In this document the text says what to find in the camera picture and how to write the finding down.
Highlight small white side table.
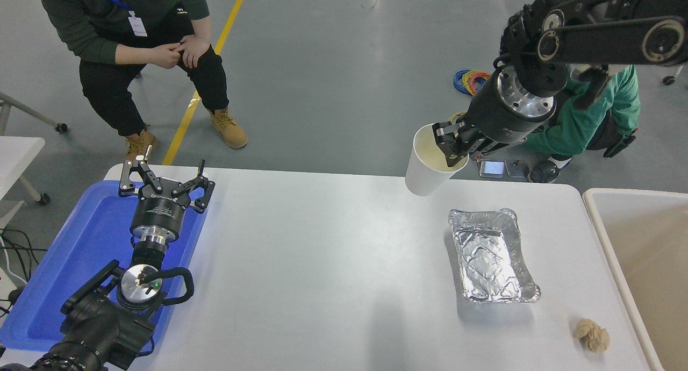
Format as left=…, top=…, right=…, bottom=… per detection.
left=0, top=136, right=52, bottom=206

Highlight silver foil tray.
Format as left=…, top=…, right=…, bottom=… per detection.
left=448, top=208, right=541, bottom=305

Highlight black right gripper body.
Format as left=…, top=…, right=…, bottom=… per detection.
left=465, top=72, right=553, bottom=145

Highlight white leg with caster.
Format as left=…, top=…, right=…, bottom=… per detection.
left=0, top=91, right=69, bottom=134

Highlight person's right hand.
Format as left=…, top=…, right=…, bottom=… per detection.
left=145, top=42, right=182, bottom=69

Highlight blue plastic tray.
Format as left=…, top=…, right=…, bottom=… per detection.
left=0, top=180, right=209, bottom=352

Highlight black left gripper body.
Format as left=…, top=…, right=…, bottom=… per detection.
left=131, top=190, right=190, bottom=240

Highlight large pale bin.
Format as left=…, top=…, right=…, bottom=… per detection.
left=583, top=188, right=688, bottom=371

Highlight person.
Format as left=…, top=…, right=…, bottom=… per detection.
left=33, top=0, right=249, bottom=159
left=519, top=63, right=641, bottom=184

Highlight white badge on blue lanyard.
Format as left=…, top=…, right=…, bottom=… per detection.
left=90, top=0, right=148, bottom=38

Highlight crumpled tan paper ball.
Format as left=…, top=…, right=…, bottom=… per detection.
left=573, top=319, right=611, bottom=354

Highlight white wheeled chair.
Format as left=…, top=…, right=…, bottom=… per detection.
left=662, top=65, right=688, bottom=87

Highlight black floor cables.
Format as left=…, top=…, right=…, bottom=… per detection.
left=0, top=229, right=49, bottom=318

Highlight coloured cable coil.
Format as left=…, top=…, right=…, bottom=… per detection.
left=453, top=69, right=492, bottom=96

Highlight person's left hand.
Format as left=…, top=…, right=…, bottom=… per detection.
left=179, top=33, right=211, bottom=69

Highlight white paper cup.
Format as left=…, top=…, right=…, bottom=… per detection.
left=405, top=123, right=469, bottom=197

